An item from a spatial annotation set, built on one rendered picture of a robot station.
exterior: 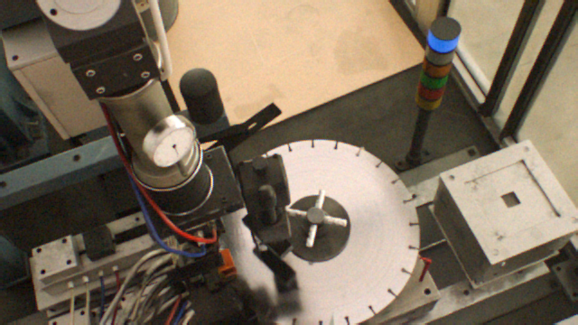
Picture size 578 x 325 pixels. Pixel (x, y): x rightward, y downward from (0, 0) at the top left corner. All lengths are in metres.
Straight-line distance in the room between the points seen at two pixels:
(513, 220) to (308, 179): 0.35
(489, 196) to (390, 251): 0.22
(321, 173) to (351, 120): 0.31
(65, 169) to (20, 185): 0.07
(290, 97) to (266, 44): 0.16
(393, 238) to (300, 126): 0.42
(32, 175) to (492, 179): 0.77
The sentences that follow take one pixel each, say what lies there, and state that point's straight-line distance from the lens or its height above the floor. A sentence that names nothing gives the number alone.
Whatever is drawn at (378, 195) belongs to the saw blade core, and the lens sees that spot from 1.01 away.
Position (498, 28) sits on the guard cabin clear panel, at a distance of 1.21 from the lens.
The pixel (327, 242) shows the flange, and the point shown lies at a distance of 0.97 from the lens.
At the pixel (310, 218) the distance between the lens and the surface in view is 0.94.
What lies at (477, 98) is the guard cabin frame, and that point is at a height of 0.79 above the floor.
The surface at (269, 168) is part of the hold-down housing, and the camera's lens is 0.70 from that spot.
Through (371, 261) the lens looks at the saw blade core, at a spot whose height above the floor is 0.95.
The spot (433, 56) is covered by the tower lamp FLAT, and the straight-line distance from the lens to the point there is 0.97.
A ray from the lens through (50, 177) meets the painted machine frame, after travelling 1.02.
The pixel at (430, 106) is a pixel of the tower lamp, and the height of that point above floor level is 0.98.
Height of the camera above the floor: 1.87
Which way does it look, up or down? 61 degrees down
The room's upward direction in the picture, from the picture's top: 8 degrees counter-clockwise
